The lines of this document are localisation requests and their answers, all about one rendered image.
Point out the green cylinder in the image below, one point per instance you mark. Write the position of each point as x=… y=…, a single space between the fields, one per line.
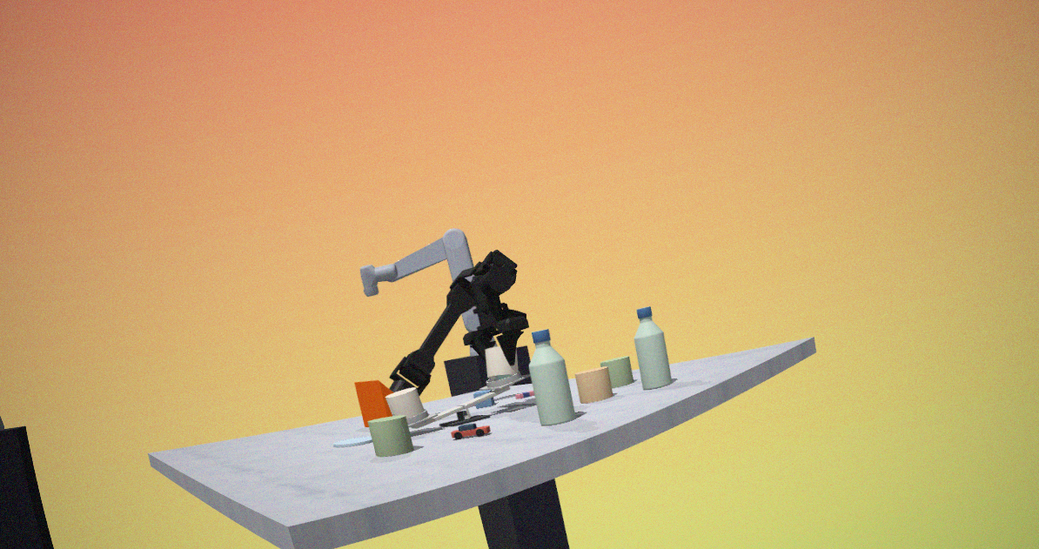
x=391 y=436
x=620 y=371

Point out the cream cylinder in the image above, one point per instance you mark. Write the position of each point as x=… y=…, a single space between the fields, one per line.
x=406 y=402
x=497 y=365

